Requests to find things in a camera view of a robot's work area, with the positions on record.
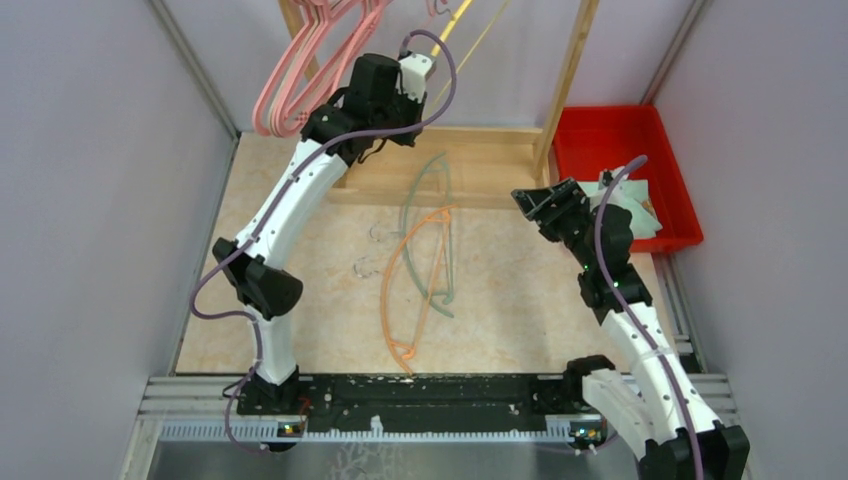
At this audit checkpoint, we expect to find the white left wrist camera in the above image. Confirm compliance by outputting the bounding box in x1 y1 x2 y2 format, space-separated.
396 52 436 104

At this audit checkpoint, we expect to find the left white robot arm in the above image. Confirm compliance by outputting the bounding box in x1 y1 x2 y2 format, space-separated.
213 53 435 414

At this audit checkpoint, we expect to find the large pink plastic hanger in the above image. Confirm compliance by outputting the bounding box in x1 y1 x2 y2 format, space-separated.
252 1 331 137

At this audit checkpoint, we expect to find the wooden hanger rack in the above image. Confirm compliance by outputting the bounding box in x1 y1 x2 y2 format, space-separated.
278 0 602 208

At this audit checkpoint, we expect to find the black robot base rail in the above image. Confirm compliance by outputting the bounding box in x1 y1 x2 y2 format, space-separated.
142 372 730 445

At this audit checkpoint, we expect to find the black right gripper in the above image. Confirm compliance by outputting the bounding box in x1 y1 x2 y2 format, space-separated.
512 177 598 270

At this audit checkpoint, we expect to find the thin pink wire hanger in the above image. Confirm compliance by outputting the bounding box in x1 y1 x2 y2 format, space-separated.
425 0 451 17

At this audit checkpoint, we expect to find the pale green cloth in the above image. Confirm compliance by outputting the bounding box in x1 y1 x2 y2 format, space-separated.
603 179 663 240

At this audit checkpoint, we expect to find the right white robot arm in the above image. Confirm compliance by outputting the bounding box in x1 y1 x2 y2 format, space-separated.
511 178 750 479

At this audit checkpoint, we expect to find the red plastic bin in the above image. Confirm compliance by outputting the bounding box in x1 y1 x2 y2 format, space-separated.
552 106 704 254

